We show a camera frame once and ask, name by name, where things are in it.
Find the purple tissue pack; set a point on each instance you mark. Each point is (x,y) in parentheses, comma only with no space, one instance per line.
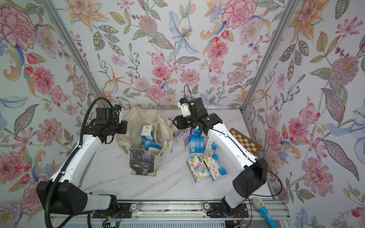
(183,138)

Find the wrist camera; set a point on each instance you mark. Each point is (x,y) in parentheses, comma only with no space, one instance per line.
(118,113)
(184,107)

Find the blue microphone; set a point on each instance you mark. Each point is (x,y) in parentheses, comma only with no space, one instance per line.
(260,206)

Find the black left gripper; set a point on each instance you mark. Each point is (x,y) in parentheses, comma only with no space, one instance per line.
(124,124)

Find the wooden chess board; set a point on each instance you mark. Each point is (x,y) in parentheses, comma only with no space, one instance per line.
(251,146)

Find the orange blue tissue pack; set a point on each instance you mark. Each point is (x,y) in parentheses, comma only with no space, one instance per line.
(215,167)

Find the blue white floral tissue pack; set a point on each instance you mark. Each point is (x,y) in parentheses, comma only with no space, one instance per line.
(210,148)

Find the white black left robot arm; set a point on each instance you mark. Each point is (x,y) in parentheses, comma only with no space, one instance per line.
(62,194)

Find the metal base rail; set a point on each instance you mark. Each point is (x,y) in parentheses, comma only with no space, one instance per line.
(174,214)

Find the blue tissue pack edge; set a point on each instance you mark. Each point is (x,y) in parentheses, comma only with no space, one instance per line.
(196,145)

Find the cream canvas tote bag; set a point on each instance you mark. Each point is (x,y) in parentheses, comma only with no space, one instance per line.
(142,162)

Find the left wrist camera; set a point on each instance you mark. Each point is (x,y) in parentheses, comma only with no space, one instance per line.
(118,113)

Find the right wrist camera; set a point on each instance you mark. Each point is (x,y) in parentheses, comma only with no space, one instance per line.
(184,107)

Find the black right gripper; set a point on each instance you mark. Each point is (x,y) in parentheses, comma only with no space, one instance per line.
(182,121)

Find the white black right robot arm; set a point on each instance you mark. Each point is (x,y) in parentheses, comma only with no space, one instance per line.
(252,171)

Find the green cartoon tissue pack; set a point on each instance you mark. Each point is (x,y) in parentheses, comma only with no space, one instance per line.
(198,168)

